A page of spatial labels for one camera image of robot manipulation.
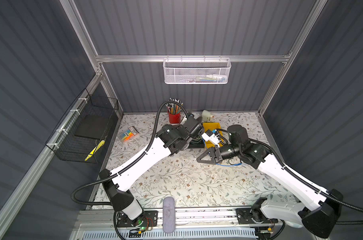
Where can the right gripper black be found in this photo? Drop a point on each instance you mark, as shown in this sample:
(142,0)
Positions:
(213,153)

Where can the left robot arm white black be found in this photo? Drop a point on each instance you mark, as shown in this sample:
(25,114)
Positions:
(168,141)

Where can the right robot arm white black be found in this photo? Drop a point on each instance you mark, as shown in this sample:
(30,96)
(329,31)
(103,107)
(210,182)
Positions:
(317,209)

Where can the yellow plastic bin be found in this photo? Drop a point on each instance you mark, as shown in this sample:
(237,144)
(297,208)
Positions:
(215,126)

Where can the black plastic bin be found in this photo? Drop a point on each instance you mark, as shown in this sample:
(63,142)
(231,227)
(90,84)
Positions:
(197,143)

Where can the pale green pencil sharpener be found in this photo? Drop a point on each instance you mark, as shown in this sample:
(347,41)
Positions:
(207,116)

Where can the red pencil cup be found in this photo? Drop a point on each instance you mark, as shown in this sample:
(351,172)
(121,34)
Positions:
(174,118)

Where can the bundle of pencils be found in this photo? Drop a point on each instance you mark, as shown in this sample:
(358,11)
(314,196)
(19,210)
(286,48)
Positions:
(174,108)

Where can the grey fuzzy oblong brush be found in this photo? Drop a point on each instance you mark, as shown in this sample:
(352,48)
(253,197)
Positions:
(169,218)

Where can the yellow black striped tool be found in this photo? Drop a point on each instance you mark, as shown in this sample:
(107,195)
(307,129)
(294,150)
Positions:
(92,153)

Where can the black pad in basket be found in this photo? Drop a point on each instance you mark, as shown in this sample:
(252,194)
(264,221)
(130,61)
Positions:
(92,127)

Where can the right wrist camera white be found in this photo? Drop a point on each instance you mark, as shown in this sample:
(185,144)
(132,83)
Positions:
(211,138)

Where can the white wire mesh basket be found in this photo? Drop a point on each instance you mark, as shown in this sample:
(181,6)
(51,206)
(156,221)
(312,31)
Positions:
(199,71)

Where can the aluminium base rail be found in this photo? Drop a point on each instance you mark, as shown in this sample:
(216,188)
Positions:
(238,216)

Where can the black wire wall basket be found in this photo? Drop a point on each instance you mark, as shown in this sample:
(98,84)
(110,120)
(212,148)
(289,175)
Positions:
(66,146)

